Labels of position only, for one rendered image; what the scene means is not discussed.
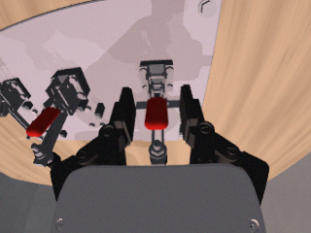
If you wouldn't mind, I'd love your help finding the grey rectangular plate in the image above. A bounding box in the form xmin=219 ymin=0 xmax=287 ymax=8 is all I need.
xmin=136 ymin=100 xmax=180 ymax=142

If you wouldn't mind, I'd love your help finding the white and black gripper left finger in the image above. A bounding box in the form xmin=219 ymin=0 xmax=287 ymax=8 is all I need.
xmin=50 ymin=87 xmax=136 ymax=203

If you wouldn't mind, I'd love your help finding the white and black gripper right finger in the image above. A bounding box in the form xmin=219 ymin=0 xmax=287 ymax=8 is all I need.
xmin=179 ymin=84 xmax=269 ymax=204

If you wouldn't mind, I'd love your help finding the grey fixture plate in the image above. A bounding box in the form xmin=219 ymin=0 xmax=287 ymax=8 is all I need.
xmin=0 ymin=0 xmax=223 ymax=141

